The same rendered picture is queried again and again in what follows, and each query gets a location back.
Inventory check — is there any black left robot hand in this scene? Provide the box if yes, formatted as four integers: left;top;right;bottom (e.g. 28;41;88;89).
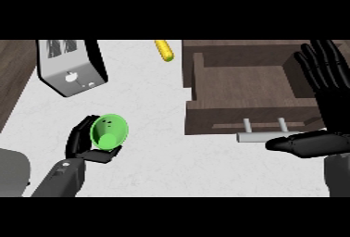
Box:
64;114;124;165

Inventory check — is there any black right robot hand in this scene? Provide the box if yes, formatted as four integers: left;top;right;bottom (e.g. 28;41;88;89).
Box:
264;39;350;159

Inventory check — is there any green cup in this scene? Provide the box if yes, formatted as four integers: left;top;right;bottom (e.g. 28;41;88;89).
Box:
88;113;129;153

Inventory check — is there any brown wooden drawer box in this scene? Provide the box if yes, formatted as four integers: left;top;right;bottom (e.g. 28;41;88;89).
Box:
190;52;320;109

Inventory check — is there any brown wooden drawer front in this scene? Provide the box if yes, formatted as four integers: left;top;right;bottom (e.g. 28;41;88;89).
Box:
183;99;327;136

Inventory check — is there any grey rounded block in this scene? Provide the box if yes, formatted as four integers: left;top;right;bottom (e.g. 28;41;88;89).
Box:
0;147;32;198

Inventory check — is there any silver and black toaster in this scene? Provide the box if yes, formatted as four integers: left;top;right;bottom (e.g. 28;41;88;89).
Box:
35;39;110;99

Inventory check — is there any brown wooden cabinet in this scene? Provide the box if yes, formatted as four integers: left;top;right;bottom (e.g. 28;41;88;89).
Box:
180;39;350;100

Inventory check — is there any yellow corn cob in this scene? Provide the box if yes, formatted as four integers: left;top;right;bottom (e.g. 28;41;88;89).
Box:
153;39;175;63

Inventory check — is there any pale grey drawer handle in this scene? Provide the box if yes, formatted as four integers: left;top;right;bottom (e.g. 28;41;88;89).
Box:
234;117;304;143

